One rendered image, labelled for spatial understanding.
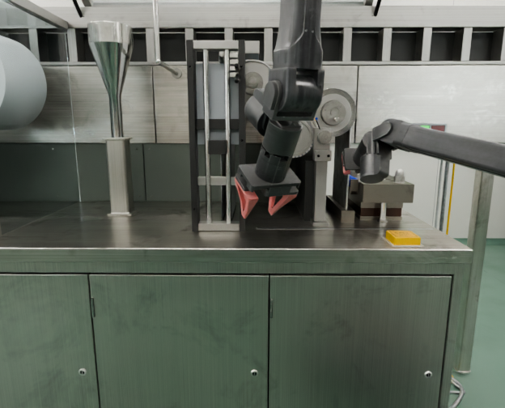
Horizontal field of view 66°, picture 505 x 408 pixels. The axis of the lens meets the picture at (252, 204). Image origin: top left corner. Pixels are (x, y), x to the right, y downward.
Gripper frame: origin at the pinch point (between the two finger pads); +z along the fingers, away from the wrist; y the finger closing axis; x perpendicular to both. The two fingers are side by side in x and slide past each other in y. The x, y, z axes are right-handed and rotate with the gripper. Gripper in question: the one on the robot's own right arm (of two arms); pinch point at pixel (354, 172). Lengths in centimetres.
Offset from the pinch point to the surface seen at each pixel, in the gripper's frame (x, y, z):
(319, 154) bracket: 5.2, -10.7, -1.4
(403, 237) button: -22.5, 8.8, -8.1
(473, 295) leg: -28, 74, 82
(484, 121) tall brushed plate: 34, 60, 27
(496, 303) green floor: -24, 137, 170
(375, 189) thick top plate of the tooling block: -3.1, 8.0, 7.0
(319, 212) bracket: -9.6, -9.8, 10.1
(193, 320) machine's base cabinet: -43, -47, 5
